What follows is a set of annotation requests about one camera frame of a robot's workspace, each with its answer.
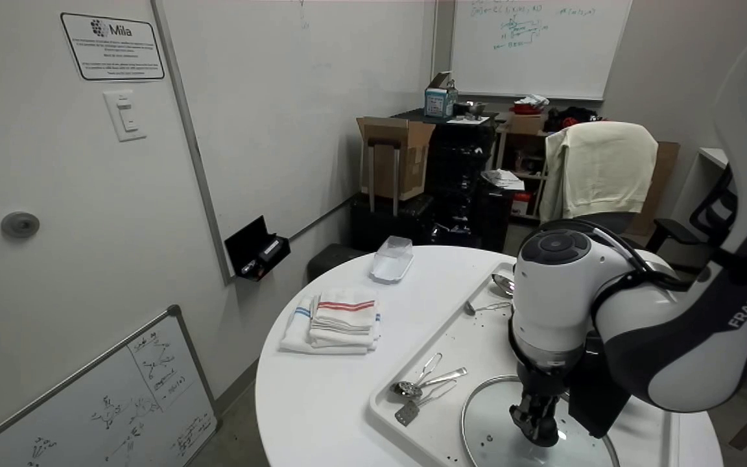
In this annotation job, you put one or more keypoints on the large wall whiteboard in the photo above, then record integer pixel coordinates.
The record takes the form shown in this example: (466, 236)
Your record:
(304, 104)

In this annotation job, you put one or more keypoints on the brown cardboard box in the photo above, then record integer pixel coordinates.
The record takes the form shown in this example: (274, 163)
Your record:
(408, 145)

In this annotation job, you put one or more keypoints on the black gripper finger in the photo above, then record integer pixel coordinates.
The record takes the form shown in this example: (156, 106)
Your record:
(550, 423)
(525, 418)

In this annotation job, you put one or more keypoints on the blue tissue box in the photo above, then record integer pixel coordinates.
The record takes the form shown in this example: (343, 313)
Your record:
(439, 102)

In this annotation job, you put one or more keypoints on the white rectangular tray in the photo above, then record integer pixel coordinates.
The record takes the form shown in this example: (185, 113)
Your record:
(443, 364)

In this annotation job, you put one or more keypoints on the cream cloth on chair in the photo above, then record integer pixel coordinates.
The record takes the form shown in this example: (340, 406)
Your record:
(604, 169)

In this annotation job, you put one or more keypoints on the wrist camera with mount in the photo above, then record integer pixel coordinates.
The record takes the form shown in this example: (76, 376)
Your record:
(598, 398)

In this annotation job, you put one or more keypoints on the small round metal piece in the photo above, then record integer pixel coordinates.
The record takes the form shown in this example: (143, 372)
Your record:
(471, 306)

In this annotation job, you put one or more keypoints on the glass lid with black knob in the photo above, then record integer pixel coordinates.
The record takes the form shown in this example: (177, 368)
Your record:
(493, 432)

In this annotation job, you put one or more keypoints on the clear plastic lidded container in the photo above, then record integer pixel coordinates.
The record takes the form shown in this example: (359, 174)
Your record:
(391, 261)

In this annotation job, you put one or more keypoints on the black shelf unit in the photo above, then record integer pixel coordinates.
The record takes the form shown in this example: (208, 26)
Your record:
(460, 182)

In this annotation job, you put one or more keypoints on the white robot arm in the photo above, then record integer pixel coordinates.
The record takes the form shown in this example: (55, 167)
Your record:
(563, 294)

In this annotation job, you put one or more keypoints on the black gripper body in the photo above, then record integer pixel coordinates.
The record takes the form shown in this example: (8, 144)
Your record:
(547, 376)

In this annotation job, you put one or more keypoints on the folded white striped cloth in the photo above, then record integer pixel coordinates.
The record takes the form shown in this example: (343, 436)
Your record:
(339, 326)

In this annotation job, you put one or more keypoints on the small whiteboard leaning on wall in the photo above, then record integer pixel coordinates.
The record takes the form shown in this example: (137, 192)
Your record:
(130, 389)

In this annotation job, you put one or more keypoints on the round grey wall stopper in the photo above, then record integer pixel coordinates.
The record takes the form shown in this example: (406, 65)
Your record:
(20, 224)

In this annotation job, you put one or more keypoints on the whiteboard with green writing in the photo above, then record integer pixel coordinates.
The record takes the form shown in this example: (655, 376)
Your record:
(547, 41)

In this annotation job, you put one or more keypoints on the white wall sign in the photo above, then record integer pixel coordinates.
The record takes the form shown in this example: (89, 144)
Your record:
(116, 48)

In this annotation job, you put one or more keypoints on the white light switch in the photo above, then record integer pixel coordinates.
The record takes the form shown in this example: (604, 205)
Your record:
(126, 114)

